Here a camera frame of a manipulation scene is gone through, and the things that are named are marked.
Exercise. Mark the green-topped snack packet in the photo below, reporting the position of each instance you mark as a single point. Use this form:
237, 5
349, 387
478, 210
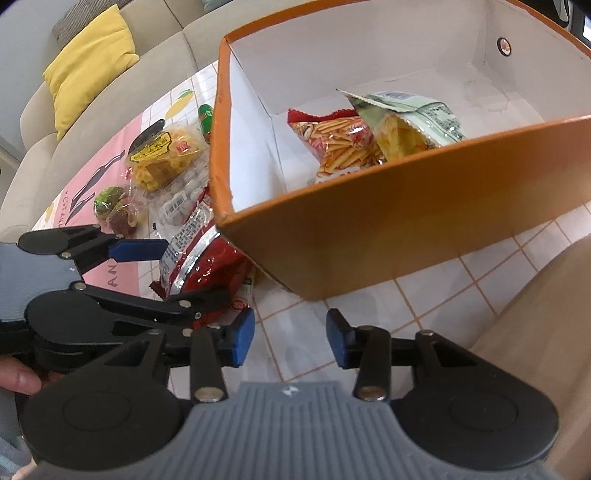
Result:
206, 117

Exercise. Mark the pale green chip bag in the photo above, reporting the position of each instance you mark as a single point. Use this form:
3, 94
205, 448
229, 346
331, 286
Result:
415, 124

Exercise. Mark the grey striped cushion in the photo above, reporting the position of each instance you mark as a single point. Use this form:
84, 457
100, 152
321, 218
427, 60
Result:
78, 21

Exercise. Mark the clear packet of white balls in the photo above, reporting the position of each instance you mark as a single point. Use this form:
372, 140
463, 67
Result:
184, 198

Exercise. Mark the person's left hand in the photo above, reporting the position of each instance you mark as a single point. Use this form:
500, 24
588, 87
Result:
18, 376

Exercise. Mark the tan upholstered seat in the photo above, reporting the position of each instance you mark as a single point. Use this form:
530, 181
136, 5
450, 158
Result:
545, 323

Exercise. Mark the red and silver snack bag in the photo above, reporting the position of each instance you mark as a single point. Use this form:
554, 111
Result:
207, 267

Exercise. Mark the red fries snack bag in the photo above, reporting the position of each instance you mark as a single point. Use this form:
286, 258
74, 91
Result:
337, 143

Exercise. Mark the dark green snack packet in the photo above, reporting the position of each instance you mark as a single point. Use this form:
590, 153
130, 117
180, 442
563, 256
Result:
111, 203

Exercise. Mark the orange cardboard box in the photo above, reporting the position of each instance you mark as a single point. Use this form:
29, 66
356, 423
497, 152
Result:
415, 221

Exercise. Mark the yellow snack bag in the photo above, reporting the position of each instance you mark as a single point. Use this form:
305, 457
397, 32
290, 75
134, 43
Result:
159, 161

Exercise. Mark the teal cushion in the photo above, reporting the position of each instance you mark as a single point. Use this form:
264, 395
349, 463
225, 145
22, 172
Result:
211, 3

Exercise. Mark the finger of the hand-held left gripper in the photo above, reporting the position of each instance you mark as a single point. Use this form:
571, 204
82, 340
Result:
138, 249
180, 307

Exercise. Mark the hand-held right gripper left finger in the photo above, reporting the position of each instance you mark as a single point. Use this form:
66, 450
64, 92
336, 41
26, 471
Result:
240, 337

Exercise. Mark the yellow cushion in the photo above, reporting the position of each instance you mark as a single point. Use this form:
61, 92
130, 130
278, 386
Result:
87, 69

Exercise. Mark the beige sofa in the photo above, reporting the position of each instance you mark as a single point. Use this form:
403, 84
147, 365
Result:
152, 41

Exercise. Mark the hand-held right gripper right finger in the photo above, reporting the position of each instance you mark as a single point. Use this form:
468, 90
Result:
337, 339

